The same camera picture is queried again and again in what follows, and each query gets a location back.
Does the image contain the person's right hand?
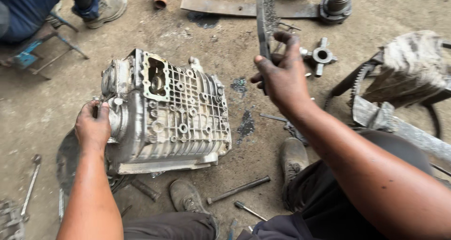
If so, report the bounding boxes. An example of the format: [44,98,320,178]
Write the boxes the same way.
[250,31,315,118]

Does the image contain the person's left hand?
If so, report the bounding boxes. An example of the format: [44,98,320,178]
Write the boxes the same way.
[74,100,112,154]

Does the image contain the steel wire brush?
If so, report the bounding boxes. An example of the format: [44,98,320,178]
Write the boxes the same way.
[255,0,280,96]

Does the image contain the grey aluminium gearbox housing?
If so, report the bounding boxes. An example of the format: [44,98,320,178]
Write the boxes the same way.
[92,48,233,175]

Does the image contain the dark round metal plate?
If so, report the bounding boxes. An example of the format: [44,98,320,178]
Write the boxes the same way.
[56,128,117,198]

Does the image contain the thin flat metal strip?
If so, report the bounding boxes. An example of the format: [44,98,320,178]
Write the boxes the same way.
[260,113,289,122]

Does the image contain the metal differential spider cross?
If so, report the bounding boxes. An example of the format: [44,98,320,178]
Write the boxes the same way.
[299,37,338,78]

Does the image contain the person's right shoe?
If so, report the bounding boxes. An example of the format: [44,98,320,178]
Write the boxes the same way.
[280,137,309,188]

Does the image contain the person's shoe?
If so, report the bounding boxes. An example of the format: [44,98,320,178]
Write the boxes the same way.
[169,179,220,239]
[280,137,309,188]

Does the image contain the short rusty metal cylinder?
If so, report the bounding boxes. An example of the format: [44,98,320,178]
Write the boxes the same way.
[131,179,161,202]

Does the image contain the long steel spanner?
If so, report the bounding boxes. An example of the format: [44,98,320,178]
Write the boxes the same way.
[20,154,42,217]

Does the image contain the grey metal wheel hub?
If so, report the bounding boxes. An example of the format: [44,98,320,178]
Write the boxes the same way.
[319,0,353,25]

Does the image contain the flat steel leaf spring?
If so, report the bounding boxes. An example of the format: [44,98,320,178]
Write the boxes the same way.
[180,0,322,19]

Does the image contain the blue metal stool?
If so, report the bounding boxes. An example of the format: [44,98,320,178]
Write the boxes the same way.
[0,12,90,81]

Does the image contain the dark steel rod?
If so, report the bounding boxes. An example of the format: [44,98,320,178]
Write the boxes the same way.
[207,175,271,205]

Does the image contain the person's left shoe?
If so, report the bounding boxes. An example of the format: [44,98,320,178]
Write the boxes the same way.
[169,179,220,239]

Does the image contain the pile of greasy metal parts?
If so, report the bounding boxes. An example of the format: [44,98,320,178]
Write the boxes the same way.
[0,199,26,240]

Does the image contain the dirty cloth-covered seat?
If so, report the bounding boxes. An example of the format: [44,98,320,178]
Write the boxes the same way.
[362,30,451,108]

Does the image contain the person's dark trousers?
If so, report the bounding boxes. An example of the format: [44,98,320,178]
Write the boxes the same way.
[123,129,434,240]

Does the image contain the grey metal beam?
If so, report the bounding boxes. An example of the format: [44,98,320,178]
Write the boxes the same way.
[352,96,451,165]

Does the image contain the screwdriver with metal shaft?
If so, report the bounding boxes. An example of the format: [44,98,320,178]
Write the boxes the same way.
[234,201,268,222]

